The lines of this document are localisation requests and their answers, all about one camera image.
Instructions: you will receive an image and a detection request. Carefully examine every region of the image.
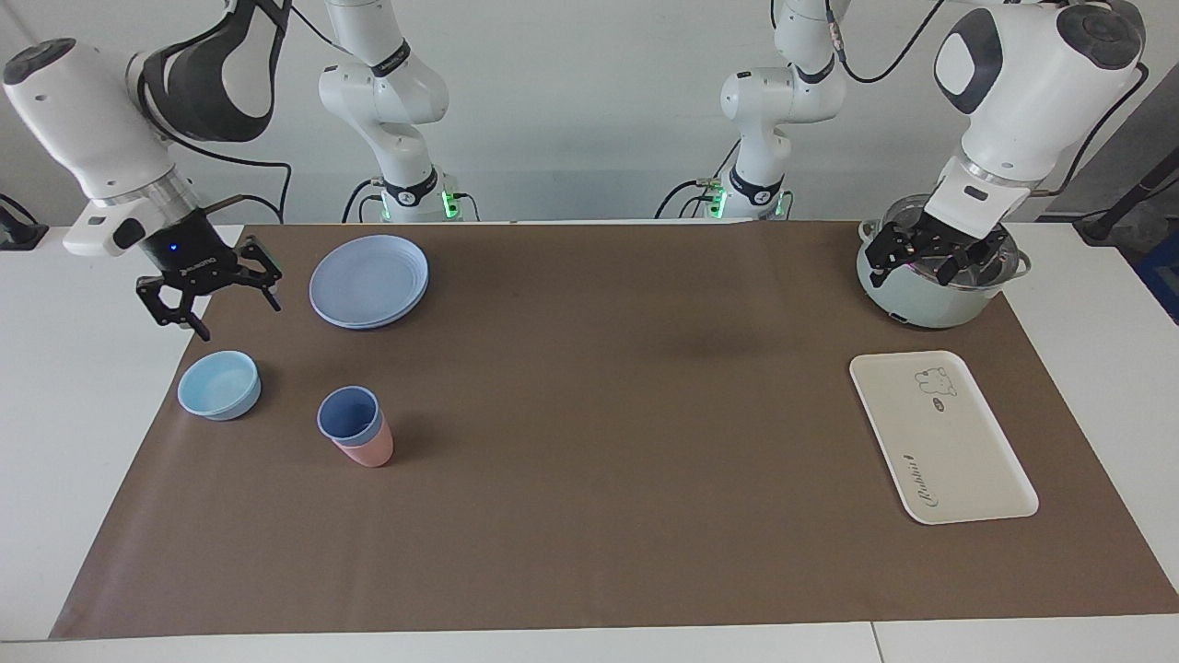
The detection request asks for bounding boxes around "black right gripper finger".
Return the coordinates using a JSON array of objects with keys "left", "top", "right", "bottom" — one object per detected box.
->
[
  {"left": 230, "top": 236, "right": 283, "bottom": 312},
  {"left": 136, "top": 274, "right": 212, "bottom": 343}
]

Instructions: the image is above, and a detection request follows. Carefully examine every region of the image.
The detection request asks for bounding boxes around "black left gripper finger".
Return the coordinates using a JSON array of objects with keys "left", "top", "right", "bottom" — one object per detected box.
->
[
  {"left": 935, "top": 230, "right": 1010, "bottom": 288},
  {"left": 864, "top": 221, "right": 922, "bottom": 286}
]

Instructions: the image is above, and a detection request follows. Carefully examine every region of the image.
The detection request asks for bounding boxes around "blue plastic cup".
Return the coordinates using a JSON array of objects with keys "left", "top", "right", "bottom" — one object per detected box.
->
[{"left": 317, "top": 385, "right": 383, "bottom": 447}]

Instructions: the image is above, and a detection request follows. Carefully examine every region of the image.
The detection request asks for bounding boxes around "pink plastic cup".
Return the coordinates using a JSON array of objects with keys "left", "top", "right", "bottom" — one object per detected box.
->
[{"left": 330, "top": 419, "right": 395, "bottom": 469}]

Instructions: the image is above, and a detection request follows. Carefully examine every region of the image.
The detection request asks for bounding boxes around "cream tray with rabbit print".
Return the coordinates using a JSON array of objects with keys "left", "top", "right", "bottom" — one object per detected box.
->
[{"left": 848, "top": 350, "right": 1040, "bottom": 526}]

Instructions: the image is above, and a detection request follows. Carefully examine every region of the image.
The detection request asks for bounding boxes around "glass pot lid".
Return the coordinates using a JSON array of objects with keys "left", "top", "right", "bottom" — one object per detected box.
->
[{"left": 880, "top": 193, "right": 1021, "bottom": 291}]

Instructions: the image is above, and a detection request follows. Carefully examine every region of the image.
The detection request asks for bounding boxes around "pale green cooking pot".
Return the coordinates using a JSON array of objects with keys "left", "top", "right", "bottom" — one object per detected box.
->
[{"left": 857, "top": 193, "right": 1033, "bottom": 330}]

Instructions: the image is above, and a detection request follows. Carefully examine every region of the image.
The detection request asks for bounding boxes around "light blue bowl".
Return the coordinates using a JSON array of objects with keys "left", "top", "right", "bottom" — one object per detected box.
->
[{"left": 177, "top": 350, "right": 263, "bottom": 422}]

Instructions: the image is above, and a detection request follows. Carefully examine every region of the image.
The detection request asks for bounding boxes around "blue round plate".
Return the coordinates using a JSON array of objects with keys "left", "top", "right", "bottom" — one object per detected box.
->
[{"left": 309, "top": 234, "right": 431, "bottom": 331}]

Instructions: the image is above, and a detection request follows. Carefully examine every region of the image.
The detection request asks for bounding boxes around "black desk clamp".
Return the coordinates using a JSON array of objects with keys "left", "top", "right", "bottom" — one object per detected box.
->
[{"left": 0, "top": 193, "right": 49, "bottom": 251}]

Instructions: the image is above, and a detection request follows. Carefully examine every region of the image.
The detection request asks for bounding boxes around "blue crate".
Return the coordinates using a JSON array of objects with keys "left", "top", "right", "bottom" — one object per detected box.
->
[{"left": 1135, "top": 230, "right": 1179, "bottom": 325}]

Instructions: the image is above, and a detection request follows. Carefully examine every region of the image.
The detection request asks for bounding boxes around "brown table mat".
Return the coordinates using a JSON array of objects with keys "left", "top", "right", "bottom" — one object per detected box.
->
[{"left": 49, "top": 221, "right": 1179, "bottom": 641}]

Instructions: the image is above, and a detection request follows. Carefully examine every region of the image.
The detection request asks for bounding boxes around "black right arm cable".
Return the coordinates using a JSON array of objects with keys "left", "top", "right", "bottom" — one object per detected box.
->
[{"left": 138, "top": 0, "right": 369, "bottom": 225}]

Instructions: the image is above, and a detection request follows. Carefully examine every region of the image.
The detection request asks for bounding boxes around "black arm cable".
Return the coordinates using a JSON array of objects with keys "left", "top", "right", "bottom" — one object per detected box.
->
[
  {"left": 824, "top": 0, "right": 1152, "bottom": 199},
  {"left": 138, "top": 0, "right": 369, "bottom": 225}
]

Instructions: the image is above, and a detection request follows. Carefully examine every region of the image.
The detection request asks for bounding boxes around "black base cable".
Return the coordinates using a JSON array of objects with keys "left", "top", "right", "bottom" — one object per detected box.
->
[
  {"left": 656, "top": 129, "right": 742, "bottom": 220},
  {"left": 343, "top": 180, "right": 383, "bottom": 224}
]

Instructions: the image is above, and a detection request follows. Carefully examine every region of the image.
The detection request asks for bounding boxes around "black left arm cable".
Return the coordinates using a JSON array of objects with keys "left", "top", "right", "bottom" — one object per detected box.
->
[{"left": 824, "top": 0, "right": 1152, "bottom": 199}]

